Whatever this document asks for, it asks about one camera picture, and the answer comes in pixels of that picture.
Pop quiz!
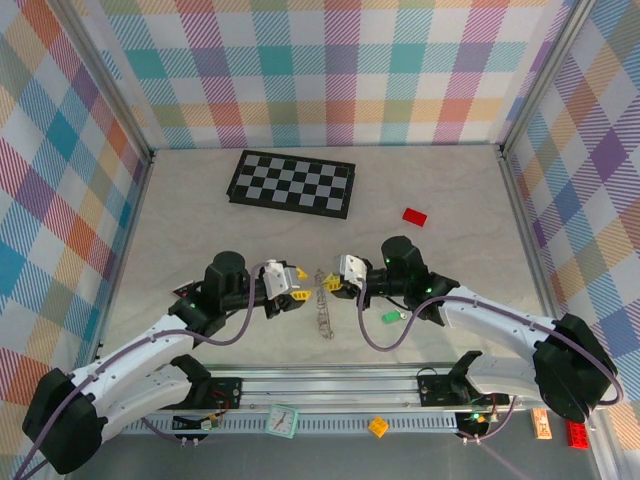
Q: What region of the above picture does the aluminium side rail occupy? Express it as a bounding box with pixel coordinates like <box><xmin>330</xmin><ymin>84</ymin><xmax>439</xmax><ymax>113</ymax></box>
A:
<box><xmin>92</xmin><ymin>149</ymin><xmax>156</xmax><ymax>374</ymax></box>
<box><xmin>497</xmin><ymin>144</ymin><xmax>574</xmax><ymax>369</ymax></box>

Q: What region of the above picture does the aluminium frame post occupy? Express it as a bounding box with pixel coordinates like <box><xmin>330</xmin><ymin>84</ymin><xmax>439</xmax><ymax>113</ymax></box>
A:
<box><xmin>47</xmin><ymin>0</ymin><xmax>156</xmax><ymax>164</ymax></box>
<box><xmin>497</xmin><ymin>0</ymin><xmax>601</xmax><ymax>159</ymax></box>

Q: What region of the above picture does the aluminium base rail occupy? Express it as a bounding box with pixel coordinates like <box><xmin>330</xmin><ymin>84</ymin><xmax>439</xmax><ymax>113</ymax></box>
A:
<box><xmin>59</xmin><ymin>363</ymin><xmax>609</xmax><ymax>412</ymax></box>

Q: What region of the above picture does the grey slotted cable duct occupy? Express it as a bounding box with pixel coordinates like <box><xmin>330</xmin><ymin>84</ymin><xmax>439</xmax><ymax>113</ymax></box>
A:
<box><xmin>122</xmin><ymin>412</ymin><xmax>489</xmax><ymax>437</ymax></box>

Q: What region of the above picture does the flat red block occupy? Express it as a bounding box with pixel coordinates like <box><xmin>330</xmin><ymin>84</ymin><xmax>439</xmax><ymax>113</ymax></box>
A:
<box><xmin>402</xmin><ymin>207</ymin><xmax>430</xmax><ymax>229</ymax></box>

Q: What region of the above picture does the small wooden block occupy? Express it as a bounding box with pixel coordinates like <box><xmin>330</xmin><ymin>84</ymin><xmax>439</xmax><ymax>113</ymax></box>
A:
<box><xmin>530</xmin><ymin>407</ymin><xmax>553</xmax><ymax>441</ymax></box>

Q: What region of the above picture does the teal toy clock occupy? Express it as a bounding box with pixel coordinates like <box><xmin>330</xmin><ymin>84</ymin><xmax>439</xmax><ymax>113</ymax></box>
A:
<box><xmin>264</xmin><ymin>403</ymin><xmax>300</xmax><ymax>440</ymax></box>

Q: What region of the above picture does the red toy brick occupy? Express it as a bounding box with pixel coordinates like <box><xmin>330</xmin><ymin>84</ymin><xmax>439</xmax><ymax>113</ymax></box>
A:
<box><xmin>564</xmin><ymin>421</ymin><xmax>591</xmax><ymax>452</ymax></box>

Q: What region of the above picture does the black grey chessboard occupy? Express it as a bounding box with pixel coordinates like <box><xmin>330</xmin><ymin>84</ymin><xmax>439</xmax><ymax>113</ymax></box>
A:
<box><xmin>226</xmin><ymin>149</ymin><xmax>357</xmax><ymax>220</ymax></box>

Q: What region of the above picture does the metal keyring with small rings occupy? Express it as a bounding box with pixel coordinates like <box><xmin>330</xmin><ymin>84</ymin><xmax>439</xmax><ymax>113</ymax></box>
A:
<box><xmin>312</xmin><ymin>268</ymin><xmax>337</xmax><ymax>341</ymax></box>

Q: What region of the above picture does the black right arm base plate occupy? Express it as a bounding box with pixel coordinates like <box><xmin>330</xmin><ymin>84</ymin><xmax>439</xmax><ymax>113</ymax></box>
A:
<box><xmin>417</xmin><ymin>372</ymin><xmax>509</xmax><ymax>407</ymax></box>

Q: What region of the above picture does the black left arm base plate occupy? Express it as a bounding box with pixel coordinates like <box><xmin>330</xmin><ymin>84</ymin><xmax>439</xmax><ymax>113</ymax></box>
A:
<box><xmin>207</xmin><ymin>377</ymin><xmax>244</xmax><ymax>410</ymax></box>

